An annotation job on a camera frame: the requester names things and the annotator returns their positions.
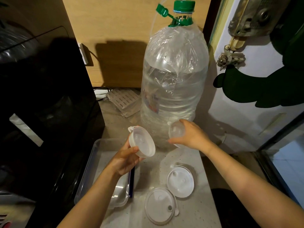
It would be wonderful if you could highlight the person's left hand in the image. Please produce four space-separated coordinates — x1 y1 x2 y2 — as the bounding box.
106 138 145 177

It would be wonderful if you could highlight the person's right hand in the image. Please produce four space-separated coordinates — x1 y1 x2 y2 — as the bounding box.
168 119 215 155

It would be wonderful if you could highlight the small clear plastic cup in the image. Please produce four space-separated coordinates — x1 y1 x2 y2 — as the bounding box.
168 120 186 149

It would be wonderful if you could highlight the round translucent plastic container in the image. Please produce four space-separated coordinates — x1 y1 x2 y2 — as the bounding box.
128 126 156 158

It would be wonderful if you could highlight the person's left forearm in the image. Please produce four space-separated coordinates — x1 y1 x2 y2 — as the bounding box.
57 167 121 228

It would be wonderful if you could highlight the person's right forearm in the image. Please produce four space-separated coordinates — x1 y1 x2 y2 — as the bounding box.
201 142 304 228

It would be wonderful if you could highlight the clear rectangular storage box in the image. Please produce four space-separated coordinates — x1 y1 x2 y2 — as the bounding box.
74 139 135 210

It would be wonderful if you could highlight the white round plastic lid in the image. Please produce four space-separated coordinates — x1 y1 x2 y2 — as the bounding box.
166 164 195 198

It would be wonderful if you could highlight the large clear water bottle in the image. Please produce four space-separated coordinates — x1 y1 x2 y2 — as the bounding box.
140 0 210 149

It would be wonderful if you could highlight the grey slotted plastic tray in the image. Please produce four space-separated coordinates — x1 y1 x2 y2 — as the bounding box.
106 89 142 118

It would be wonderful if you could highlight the clear round plastic lid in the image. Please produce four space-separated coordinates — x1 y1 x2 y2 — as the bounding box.
144 187 180 226

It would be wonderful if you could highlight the white door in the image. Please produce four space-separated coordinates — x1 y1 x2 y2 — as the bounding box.
207 0 304 155

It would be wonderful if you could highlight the clear plastic bag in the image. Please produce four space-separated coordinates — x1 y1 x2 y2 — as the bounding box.
143 22 210 94

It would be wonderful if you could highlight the metal door latch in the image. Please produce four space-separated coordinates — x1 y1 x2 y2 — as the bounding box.
217 37 246 71

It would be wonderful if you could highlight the black appliance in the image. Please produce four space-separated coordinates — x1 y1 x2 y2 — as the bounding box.
0 20 105 228

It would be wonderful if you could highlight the green bottle cap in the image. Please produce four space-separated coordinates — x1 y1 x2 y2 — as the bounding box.
173 0 196 14

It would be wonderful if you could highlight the metal door lock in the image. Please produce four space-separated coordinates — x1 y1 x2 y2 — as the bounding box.
228 0 292 37

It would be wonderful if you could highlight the white wall socket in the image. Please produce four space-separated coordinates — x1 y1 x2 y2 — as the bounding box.
78 43 89 65

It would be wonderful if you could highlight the green plastic bottle handle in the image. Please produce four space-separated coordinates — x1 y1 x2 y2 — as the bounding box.
156 3 193 28

